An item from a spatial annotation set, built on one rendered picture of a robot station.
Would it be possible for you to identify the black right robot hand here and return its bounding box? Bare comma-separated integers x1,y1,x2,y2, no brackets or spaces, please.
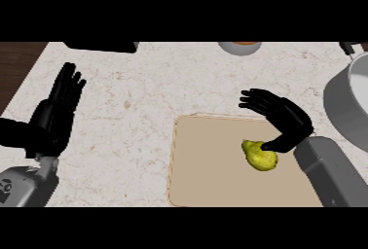
237,88,317,154

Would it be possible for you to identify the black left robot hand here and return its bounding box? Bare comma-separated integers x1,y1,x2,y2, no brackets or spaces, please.
0,61,88,160

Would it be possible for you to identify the yellow-green pear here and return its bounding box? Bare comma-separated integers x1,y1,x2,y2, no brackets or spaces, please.
240,139,281,172

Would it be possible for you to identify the grey metal pot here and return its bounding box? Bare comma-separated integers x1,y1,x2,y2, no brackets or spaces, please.
323,42,368,154

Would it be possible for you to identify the beige tray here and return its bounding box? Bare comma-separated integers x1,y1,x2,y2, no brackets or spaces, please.
167,113,326,208

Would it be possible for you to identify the black appliance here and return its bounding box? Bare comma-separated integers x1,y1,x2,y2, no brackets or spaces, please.
64,42,141,54

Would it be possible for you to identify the grey bowl with orange content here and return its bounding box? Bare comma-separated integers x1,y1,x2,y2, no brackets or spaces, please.
218,42,263,57

